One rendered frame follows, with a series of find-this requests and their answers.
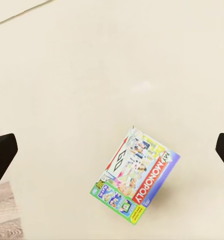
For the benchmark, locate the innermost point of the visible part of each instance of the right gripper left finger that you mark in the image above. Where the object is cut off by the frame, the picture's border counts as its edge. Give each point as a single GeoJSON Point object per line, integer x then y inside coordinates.
{"type": "Point", "coordinates": [8, 150]}

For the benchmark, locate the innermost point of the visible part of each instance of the bed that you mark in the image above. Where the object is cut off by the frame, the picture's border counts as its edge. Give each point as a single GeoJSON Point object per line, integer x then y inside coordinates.
{"type": "Point", "coordinates": [76, 75]}

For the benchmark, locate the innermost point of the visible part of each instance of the board game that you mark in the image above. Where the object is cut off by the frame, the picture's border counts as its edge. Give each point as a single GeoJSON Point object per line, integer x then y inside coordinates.
{"type": "Point", "coordinates": [134, 175]}

